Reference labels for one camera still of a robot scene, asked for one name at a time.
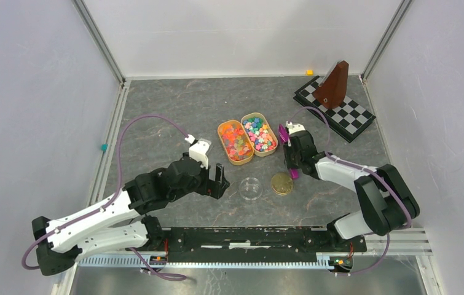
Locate magenta plastic scoop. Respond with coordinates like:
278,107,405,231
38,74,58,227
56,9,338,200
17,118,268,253
278,124,299,179

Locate clear plastic round jar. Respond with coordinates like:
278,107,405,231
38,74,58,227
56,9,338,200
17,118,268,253
238,177,263,201

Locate gold tin of star candies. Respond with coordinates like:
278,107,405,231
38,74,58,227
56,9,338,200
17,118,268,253
240,112,279,157

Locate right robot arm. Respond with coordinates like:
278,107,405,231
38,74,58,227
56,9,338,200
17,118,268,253
283,128,420,251

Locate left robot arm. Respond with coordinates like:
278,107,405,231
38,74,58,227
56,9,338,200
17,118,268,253
32,154,230,276

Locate gold tin of gummy candies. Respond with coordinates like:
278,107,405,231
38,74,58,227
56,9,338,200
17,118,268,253
217,120,254,166

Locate gold round jar lid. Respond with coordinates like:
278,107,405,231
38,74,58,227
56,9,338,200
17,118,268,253
270,173,294,195

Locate black white chessboard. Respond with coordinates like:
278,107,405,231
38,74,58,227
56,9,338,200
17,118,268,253
294,76,376,143

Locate brown wooden metronome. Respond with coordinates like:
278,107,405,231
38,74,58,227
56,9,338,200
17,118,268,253
312,60,349,109

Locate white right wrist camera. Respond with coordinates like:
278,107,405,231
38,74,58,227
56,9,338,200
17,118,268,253
286,122,306,137

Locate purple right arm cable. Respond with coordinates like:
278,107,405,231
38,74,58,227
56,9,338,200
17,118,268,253
286,106,414,277

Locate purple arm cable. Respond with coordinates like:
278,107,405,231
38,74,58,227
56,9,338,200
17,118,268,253
286,106,414,277
21,114,196,281

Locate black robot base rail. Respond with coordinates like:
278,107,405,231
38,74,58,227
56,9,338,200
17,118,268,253
139,226,368,263

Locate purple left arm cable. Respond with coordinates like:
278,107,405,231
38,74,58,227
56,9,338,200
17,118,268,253
21,114,196,281

